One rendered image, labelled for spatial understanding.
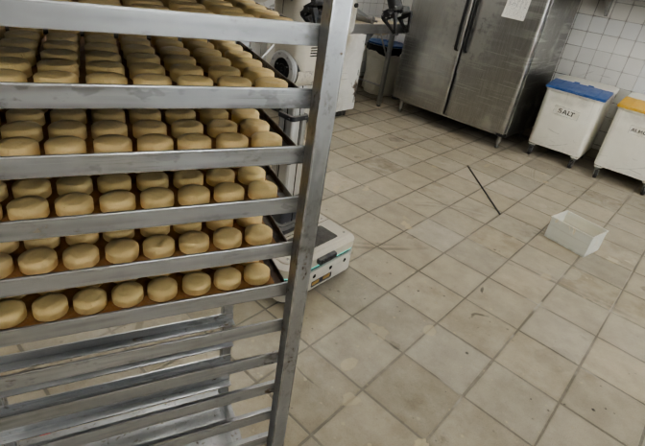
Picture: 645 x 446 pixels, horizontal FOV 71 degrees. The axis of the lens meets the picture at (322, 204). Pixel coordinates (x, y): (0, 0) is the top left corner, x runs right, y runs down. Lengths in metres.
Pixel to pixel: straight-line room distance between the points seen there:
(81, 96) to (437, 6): 4.79
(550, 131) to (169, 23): 4.69
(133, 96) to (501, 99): 4.50
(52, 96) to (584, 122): 4.73
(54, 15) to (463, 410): 1.89
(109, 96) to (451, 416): 1.75
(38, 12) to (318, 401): 1.63
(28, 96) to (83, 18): 0.11
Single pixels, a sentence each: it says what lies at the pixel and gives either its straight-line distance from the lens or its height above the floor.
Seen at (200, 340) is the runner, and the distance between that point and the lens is 0.88.
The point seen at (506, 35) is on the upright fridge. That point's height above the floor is 1.08.
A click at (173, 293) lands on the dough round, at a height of 0.97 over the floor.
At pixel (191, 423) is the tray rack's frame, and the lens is 1.67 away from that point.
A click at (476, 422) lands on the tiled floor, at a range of 2.07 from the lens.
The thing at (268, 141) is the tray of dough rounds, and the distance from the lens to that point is 0.73.
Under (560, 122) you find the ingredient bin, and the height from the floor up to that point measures 0.41.
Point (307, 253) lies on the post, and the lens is 0.79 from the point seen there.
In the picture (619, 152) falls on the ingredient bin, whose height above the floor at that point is 0.31.
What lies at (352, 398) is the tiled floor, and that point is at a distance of 1.96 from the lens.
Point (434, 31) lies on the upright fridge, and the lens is 5.25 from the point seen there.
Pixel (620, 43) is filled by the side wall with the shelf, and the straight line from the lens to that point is 5.58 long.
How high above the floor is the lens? 1.51
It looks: 28 degrees down
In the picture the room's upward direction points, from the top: 9 degrees clockwise
